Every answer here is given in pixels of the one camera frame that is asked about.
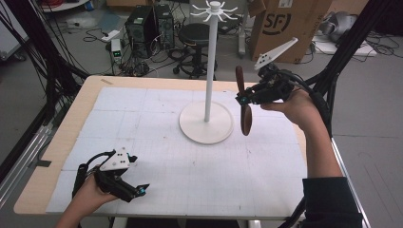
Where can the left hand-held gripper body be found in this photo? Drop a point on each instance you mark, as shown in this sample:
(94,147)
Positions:
(115,161)

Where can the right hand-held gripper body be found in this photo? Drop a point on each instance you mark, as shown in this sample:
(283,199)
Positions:
(274,88)

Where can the brown wooden spoon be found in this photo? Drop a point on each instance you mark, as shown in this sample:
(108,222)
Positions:
(246,122)

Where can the white hook stand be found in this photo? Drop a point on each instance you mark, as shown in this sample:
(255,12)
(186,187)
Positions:
(209,79)

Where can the person's right hand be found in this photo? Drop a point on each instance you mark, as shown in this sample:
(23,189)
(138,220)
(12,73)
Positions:
(297,107)

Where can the person's left hand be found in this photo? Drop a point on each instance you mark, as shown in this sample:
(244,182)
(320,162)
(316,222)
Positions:
(90,196)

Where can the white table leg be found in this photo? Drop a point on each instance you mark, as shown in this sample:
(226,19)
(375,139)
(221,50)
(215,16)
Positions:
(254,224)
(119,223)

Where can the white gridded mat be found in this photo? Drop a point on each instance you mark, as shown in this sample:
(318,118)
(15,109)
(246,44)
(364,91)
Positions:
(190,177)

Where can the white flat board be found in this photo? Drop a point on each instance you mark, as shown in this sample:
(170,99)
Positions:
(326,47)

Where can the large cardboard box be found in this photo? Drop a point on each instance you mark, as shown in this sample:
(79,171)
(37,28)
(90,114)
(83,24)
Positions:
(285,19)

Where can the grey tape piece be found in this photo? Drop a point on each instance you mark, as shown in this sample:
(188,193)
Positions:
(41,163)

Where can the black round stool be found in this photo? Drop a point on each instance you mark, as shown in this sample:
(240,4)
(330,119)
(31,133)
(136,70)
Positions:
(194,34)

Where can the brown tape strip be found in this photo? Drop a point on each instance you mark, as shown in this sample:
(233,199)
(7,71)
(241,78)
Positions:
(106,81)

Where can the slim black computer tower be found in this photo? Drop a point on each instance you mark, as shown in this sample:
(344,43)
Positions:
(164,27)

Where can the white device with green display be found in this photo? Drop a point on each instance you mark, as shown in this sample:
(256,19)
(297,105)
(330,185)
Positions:
(116,49)

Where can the large black computer tower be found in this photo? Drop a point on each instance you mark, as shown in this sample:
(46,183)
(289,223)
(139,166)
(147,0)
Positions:
(141,31)

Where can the white power strip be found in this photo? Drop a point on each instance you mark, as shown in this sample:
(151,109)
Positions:
(110,35)

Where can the white metal post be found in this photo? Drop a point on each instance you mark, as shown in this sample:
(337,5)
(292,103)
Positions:
(242,31)

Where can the black frame strut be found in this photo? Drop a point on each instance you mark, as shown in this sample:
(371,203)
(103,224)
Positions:
(345,47)

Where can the aluminium rail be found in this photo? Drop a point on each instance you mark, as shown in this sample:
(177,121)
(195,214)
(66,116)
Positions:
(347,177)
(25,161)

